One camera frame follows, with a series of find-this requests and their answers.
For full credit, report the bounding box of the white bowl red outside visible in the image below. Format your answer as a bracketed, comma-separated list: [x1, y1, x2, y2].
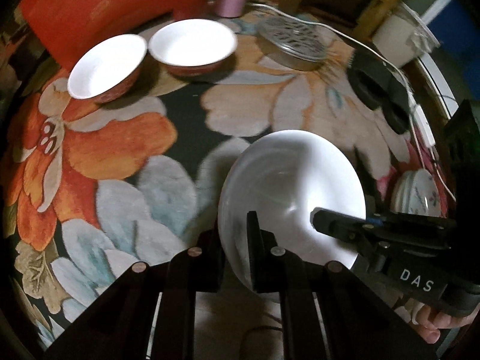
[218, 130, 366, 289]
[148, 19, 238, 77]
[67, 34, 147, 104]

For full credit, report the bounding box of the stack of white plates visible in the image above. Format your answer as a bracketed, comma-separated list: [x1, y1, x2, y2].
[391, 168, 442, 217]

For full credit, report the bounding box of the right hand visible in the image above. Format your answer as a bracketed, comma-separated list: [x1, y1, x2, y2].
[409, 303, 479, 344]

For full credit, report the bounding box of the white power strip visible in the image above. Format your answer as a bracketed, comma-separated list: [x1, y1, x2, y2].
[410, 102, 435, 149]

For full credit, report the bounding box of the black slipper right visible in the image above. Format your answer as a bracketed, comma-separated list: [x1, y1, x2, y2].
[382, 79, 410, 135]

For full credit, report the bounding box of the black slipper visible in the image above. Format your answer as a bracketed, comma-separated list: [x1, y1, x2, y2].
[346, 51, 391, 111]
[382, 79, 410, 135]

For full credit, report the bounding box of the black slipper left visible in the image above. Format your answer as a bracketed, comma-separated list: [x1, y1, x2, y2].
[346, 51, 391, 111]

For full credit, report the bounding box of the round metal perforated lid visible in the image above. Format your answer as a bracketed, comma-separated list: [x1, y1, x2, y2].
[256, 16, 327, 71]

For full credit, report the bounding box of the white bucket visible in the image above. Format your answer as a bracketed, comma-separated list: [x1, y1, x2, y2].
[373, 2, 440, 68]

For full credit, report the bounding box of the red bag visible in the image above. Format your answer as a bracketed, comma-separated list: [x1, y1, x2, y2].
[19, 0, 195, 71]

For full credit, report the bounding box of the white power cable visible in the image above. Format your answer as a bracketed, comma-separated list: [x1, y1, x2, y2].
[243, 1, 458, 203]

